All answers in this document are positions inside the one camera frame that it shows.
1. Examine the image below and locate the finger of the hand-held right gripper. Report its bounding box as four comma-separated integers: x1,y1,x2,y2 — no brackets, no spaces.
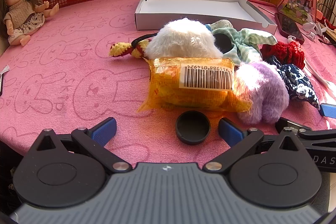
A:
275,117,336,140
320,103,336,118

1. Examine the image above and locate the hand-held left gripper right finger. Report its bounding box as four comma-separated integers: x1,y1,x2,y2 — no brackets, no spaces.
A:
204,118,306,175

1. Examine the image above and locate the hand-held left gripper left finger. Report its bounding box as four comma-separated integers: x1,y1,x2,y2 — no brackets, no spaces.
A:
26,117,132,175

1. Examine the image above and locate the black round lid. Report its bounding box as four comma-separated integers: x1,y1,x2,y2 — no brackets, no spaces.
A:
175,111,211,145

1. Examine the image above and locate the blue floral pouch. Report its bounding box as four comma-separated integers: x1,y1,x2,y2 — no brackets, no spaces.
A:
265,56,321,110

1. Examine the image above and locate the purple fluffy plush toy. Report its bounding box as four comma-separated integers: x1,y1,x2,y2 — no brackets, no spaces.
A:
232,61,290,125

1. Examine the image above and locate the red crochet pouch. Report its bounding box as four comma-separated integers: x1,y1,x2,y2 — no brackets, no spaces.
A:
260,41,306,70

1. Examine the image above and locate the yellow snack packet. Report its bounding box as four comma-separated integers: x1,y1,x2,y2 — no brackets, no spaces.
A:
138,57,252,113

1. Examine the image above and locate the yellow crochet toy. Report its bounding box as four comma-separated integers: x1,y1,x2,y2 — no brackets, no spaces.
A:
109,39,153,59

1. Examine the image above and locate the green checkered cloth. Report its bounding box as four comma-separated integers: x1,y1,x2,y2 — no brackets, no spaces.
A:
205,20,278,67

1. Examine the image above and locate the black hair tie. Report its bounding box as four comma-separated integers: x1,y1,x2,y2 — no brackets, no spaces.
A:
131,33,158,47

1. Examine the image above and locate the white fluffy plush toy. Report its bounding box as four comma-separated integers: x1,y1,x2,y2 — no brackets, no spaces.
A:
144,17,224,59

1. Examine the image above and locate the pink rabbit print towel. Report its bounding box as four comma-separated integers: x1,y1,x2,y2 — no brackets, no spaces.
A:
0,0,336,165

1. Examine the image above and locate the white paper origami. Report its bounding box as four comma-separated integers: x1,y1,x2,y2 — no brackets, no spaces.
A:
302,15,324,36

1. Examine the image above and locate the phone in red case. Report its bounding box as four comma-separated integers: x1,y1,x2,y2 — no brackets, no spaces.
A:
274,12,306,45

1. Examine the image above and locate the metal straw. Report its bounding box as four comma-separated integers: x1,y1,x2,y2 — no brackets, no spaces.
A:
259,5,277,15

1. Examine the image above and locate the brown-haired baby doll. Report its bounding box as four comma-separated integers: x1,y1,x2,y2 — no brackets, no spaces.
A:
0,0,60,46

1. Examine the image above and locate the white phone strap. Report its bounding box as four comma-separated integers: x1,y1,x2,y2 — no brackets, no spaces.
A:
304,61,332,88

